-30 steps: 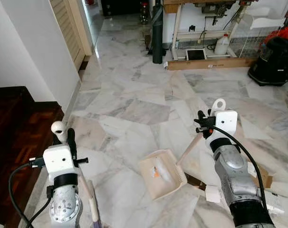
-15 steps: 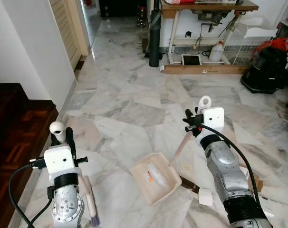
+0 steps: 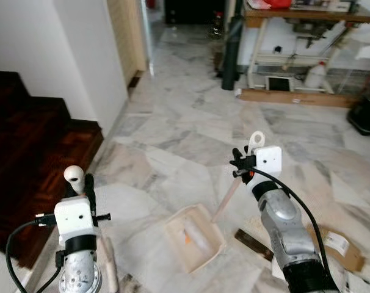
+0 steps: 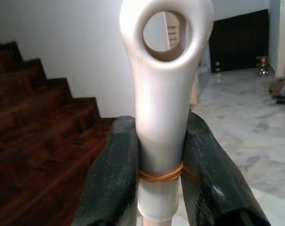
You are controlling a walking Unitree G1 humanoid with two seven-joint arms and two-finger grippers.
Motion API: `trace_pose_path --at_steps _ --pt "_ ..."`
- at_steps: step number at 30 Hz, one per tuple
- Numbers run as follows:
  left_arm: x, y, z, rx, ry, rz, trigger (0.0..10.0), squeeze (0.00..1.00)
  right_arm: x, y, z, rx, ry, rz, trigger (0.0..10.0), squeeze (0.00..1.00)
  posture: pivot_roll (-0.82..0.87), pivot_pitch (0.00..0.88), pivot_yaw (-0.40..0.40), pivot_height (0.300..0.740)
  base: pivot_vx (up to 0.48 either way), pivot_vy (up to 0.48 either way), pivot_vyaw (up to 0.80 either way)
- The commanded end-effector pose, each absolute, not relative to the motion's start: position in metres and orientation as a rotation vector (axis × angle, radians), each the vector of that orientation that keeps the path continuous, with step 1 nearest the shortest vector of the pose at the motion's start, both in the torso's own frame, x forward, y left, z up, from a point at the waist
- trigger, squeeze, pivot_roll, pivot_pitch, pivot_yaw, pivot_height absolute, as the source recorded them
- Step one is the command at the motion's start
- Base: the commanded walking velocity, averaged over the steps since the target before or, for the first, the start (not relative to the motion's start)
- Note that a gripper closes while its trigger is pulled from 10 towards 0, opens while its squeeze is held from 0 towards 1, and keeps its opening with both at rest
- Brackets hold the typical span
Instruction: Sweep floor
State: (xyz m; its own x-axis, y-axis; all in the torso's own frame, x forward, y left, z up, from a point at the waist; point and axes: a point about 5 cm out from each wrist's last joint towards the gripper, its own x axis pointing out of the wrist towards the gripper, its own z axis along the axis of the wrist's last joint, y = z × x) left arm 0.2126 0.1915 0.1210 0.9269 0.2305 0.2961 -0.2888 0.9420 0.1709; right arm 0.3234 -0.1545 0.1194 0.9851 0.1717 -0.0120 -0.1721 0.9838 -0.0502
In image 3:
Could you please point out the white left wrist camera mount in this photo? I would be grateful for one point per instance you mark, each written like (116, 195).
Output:
(73, 217)

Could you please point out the small orange scrap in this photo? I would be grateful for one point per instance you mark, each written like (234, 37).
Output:
(186, 237)

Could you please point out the small dark framed panel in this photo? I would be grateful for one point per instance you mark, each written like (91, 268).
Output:
(278, 84)

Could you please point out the light wooden door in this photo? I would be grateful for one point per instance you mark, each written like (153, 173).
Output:
(127, 36)

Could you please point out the red item on table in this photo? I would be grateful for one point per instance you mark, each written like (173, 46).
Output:
(270, 3)

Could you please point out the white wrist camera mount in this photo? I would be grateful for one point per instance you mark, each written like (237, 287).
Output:
(268, 161)
(73, 217)

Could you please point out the dark glass bottle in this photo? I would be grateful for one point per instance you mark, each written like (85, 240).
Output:
(218, 25)

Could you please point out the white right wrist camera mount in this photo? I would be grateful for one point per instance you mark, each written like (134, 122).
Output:
(268, 161)

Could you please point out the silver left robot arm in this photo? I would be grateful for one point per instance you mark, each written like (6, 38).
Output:
(79, 274)

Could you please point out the white plastic jug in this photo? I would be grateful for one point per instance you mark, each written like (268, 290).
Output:
(316, 78)

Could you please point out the black rolled mat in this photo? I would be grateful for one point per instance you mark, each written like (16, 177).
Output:
(232, 55)

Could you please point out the dark brown wood strip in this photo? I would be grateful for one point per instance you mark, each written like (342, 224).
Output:
(252, 243)

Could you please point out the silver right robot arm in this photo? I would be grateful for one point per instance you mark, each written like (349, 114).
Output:
(287, 229)

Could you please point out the black cabinet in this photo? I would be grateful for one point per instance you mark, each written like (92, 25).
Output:
(191, 11)

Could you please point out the brown cardboard piece with label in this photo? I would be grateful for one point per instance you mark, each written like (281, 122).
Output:
(347, 250)

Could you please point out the black round appliance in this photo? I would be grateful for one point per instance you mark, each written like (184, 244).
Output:
(367, 113)

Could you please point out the dark wooden staircase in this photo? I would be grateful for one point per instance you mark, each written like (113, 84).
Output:
(32, 152)

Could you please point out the long wooden plank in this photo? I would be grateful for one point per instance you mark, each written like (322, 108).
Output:
(295, 97)

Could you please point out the wooden table with white frame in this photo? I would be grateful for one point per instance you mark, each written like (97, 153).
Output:
(307, 17)

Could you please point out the white paper scrap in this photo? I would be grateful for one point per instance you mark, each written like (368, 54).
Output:
(279, 268)

